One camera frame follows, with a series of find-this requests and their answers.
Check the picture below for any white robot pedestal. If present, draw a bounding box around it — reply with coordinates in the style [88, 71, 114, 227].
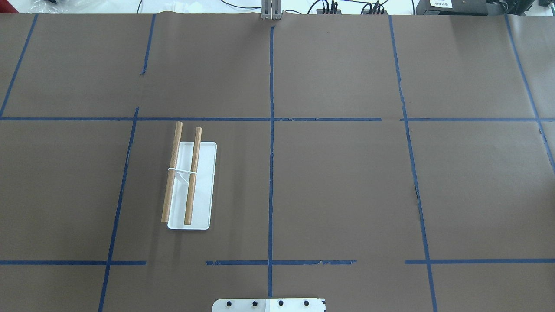
[212, 298, 326, 312]

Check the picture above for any white rack base tray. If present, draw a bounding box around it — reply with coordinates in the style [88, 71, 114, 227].
[167, 142, 217, 230]

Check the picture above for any wooden rack rod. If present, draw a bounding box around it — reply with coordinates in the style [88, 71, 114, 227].
[161, 122, 183, 223]
[184, 127, 202, 225]

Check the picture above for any black power strip box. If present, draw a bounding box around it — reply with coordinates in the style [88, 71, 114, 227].
[415, 0, 510, 16]

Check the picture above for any aluminium frame post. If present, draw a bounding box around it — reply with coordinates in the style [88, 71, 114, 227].
[261, 0, 283, 20]

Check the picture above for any wooden rack rod lower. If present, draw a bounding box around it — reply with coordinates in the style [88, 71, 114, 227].
[184, 127, 202, 225]

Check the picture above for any wooden rack rod upper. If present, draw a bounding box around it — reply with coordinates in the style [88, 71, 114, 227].
[161, 122, 183, 223]

